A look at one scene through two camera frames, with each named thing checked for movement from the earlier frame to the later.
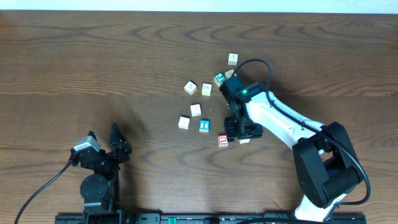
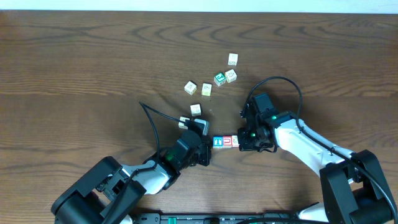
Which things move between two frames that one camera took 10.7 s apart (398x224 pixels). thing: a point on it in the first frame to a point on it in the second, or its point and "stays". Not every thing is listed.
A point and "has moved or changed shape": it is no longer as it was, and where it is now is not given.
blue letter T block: x=204 y=126 has moved or changed shape
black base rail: x=205 y=218 stays
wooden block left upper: x=190 y=88 stays
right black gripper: x=231 y=132 to x=245 y=145
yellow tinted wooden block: x=206 y=89 stays
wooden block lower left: x=183 y=122 stays
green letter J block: x=219 y=78 stays
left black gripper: x=126 y=147 to x=209 y=152
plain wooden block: x=232 y=59 stays
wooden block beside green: x=229 y=73 stays
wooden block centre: x=195 y=109 stays
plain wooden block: x=244 y=140 has moved or changed shape
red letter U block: x=222 y=140 has moved or changed shape
